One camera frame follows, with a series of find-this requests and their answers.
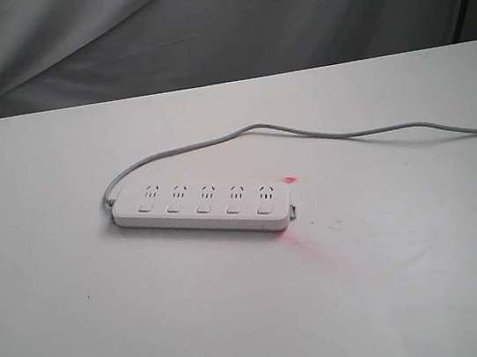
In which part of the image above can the grey backdrop cloth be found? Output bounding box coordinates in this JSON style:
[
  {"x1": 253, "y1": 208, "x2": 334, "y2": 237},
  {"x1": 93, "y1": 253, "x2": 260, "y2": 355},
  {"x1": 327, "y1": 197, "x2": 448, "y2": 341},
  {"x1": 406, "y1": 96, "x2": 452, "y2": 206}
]
[{"x1": 0, "y1": 0, "x2": 461, "y2": 118}]

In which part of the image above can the grey power cable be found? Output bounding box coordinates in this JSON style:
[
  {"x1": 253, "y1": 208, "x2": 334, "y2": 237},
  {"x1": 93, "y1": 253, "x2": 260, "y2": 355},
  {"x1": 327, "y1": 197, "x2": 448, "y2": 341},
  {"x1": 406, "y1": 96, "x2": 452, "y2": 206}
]
[{"x1": 94, "y1": 92, "x2": 477, "y2": 208}]

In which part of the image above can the white five-socket power strip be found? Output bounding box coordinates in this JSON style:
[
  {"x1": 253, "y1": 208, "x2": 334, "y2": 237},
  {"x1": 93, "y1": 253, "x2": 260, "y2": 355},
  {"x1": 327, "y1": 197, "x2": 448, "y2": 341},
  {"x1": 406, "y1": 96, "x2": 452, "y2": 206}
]
[{"x1": 111, "y1": 178, "x2": 297, "y2": 232}]

